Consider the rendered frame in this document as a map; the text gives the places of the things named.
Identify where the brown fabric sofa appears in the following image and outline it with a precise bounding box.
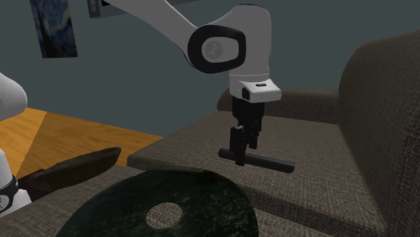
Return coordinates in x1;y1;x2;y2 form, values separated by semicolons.
0;29;420;237

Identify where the dark green disc with hole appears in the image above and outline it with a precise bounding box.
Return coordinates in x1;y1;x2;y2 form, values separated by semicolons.
55;166;260;237

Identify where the black cylinder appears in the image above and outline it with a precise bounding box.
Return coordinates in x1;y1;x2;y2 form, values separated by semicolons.
217;147;296;174

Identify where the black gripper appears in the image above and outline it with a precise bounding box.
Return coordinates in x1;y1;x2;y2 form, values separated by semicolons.
229;96;266;167

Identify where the blue wall picture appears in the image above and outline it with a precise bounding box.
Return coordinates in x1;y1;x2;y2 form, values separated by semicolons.
29;0;79;59

